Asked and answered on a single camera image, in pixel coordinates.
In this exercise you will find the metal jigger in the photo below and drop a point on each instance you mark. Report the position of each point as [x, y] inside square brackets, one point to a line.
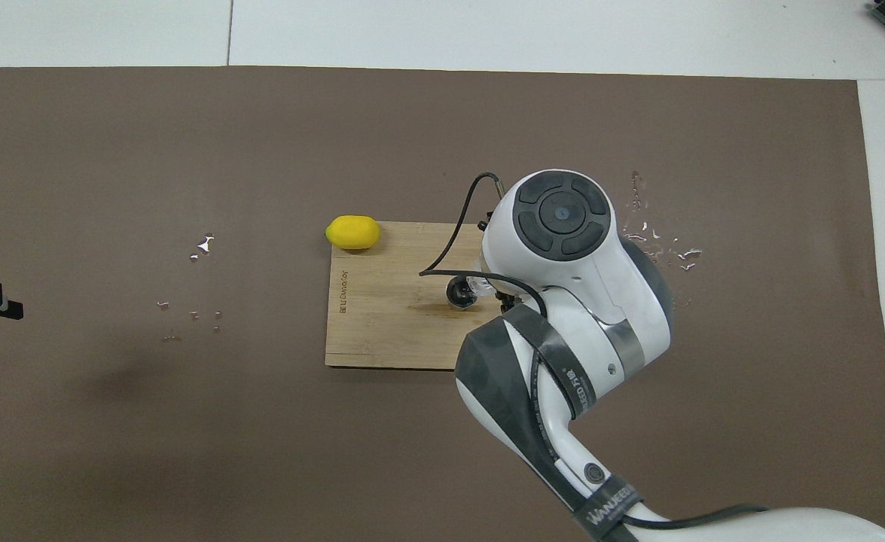
[459, 295]

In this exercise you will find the wooden cutting board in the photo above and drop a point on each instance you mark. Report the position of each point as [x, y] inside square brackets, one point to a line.
[382, 324]

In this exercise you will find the yellow lemon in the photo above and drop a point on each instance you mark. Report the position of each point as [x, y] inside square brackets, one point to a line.
[352, 232]

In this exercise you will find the brown table mat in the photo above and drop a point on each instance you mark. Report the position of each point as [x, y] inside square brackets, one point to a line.
[111, 452]

